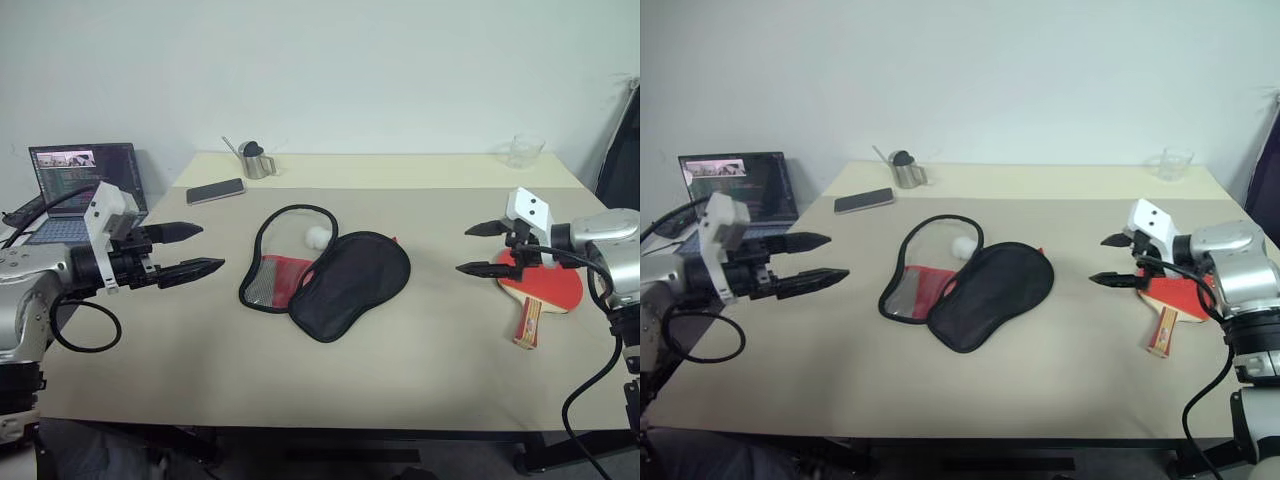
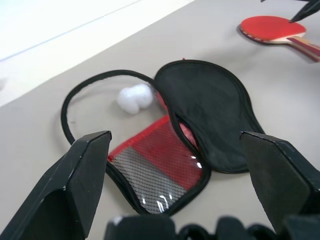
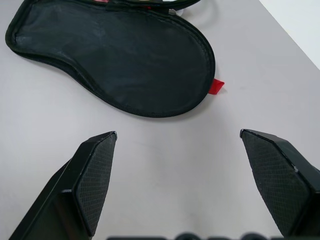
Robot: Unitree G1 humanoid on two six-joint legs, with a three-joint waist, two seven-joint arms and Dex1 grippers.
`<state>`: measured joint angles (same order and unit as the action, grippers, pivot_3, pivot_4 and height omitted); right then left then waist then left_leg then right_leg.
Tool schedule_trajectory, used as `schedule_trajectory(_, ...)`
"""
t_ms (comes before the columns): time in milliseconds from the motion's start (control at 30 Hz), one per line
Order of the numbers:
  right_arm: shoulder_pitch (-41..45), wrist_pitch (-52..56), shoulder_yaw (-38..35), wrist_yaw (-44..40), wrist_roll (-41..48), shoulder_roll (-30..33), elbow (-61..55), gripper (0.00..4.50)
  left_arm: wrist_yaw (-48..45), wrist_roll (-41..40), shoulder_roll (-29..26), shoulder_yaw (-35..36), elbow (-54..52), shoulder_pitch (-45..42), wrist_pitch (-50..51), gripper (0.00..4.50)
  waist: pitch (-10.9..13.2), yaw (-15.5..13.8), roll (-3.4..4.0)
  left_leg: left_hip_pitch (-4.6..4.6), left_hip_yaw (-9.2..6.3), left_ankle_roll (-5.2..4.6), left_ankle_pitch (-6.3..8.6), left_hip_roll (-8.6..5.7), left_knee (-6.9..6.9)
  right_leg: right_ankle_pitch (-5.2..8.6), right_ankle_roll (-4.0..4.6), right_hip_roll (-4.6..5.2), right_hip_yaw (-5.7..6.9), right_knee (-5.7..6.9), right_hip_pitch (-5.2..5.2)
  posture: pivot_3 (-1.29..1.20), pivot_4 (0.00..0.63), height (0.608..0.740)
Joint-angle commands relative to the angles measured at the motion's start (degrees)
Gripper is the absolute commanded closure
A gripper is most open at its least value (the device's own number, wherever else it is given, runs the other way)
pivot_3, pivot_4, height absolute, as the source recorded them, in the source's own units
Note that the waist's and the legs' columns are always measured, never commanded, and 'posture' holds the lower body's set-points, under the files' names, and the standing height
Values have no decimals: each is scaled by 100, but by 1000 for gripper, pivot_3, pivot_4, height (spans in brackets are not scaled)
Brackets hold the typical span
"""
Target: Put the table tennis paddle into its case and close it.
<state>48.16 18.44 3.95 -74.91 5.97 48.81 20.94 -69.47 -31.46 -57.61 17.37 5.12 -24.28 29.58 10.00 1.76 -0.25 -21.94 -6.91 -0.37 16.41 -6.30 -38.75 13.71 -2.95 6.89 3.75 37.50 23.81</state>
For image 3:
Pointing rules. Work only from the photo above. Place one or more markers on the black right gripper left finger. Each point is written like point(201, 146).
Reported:
point(90, 180)

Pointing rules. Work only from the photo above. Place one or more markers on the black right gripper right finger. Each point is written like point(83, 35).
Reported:
point(277, 180)

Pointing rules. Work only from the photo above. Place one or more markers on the red and black paddle case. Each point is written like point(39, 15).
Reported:
point(112, 62)

